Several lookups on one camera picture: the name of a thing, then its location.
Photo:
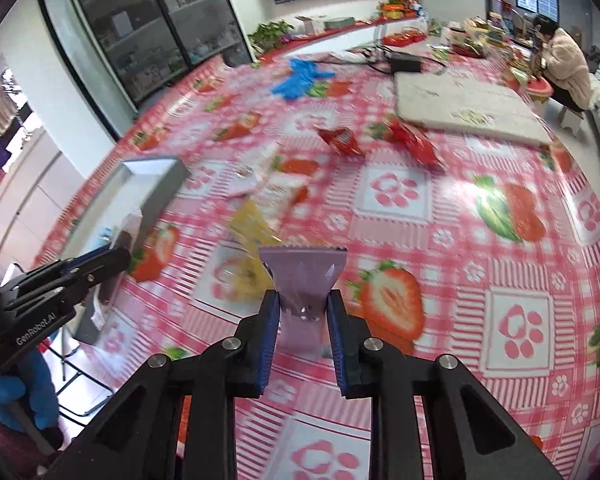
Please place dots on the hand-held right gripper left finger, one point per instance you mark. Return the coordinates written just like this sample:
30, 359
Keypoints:
270, 345

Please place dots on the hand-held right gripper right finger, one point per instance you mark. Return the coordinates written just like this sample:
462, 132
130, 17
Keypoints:
342, 350

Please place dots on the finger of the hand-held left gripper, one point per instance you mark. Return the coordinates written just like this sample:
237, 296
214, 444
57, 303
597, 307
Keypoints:
87, 258
115, 259

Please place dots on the purple snack packet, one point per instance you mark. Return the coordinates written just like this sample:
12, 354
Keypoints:
302, 280

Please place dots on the grey box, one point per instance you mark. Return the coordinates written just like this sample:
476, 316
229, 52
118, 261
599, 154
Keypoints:
165, 180

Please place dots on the yellow snack packet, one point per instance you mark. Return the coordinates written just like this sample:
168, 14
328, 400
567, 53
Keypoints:
252, 225

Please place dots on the white pink snack packet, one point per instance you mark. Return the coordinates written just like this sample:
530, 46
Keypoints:
285, 194

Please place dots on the white translucent snack packet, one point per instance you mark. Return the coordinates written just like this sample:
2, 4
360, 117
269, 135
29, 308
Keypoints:
250, 175

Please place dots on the long red snack packet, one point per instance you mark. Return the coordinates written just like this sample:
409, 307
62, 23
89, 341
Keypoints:
415, 142

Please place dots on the person's left forearm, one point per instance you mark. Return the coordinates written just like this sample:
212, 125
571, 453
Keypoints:
0, 440

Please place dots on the person's left hand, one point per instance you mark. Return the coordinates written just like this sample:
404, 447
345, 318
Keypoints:
17, 395

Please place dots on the glass display cabinet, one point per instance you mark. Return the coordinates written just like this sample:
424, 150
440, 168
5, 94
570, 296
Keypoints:
155, 25

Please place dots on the white cartoon-print folding mat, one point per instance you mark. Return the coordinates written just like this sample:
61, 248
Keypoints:
460, 105

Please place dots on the green potted plant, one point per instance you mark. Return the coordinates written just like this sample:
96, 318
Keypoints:
270, 35

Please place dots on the black power box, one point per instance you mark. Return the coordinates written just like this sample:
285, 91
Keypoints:
406, 62

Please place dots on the white open box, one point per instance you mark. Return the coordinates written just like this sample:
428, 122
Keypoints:
309, 25

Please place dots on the red basket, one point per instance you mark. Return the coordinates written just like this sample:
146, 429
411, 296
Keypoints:
404, 38

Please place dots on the white stool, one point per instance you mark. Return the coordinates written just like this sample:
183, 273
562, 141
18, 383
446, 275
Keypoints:
570, 120

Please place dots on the grey-green box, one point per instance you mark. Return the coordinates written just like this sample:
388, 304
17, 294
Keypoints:
339, 23

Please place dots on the red plastic stool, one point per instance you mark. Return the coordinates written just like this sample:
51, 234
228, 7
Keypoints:
539, 89

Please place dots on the pile of table clutter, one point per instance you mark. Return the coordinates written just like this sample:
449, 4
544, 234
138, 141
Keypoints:
480, 35

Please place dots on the potted red flowers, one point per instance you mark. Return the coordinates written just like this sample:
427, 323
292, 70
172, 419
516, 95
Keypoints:
395, 2

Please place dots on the metal frame stool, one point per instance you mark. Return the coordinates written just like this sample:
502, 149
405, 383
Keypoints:
85, 390

